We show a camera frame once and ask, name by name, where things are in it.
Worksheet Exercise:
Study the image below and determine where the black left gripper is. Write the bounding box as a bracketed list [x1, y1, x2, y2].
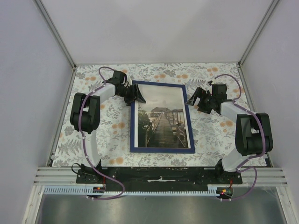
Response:
[117, 84, 145, 107]

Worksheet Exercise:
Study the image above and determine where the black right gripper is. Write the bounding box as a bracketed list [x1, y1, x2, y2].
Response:
[186, 88, 215, 115]

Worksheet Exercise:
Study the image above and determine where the printed pier photo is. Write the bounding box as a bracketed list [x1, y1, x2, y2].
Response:
[133, 84, 190, 149]

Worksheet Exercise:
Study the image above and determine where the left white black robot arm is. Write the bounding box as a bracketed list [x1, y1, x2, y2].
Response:
[70, 66, 146, 183]

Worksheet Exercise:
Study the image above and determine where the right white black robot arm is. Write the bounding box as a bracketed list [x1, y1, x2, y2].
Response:
[185, 84, 273, 184]

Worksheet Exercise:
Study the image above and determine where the floral patterned table mat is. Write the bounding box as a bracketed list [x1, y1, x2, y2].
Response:
[51, 62, 268, 168]

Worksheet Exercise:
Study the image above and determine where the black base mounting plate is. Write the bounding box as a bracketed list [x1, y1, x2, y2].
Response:
[76, 166, 243, 190]

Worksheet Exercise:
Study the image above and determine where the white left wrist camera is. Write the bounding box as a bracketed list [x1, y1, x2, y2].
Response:
[124, 75, 133, 87]

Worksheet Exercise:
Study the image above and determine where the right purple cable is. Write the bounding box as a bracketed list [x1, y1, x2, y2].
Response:
[214, 74, 267, 202]

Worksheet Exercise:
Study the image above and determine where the aluminium front rail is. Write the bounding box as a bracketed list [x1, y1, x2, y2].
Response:
[34, 167, 288, 187]

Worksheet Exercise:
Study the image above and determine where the right aluminium corner post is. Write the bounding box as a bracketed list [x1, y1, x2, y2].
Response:
[238, 0, 280, 67]

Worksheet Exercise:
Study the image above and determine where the aluminium corner post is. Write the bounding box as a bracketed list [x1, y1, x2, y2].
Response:
[238, 0, 280, 67]
[34, 0, 77, 70]

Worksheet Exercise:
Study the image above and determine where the white slotted cable duct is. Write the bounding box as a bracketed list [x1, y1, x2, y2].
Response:
[43, 185, 220, 196]

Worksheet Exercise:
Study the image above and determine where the left aluminium corner post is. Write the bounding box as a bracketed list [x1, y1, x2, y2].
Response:
[34, 0, 77, 70]

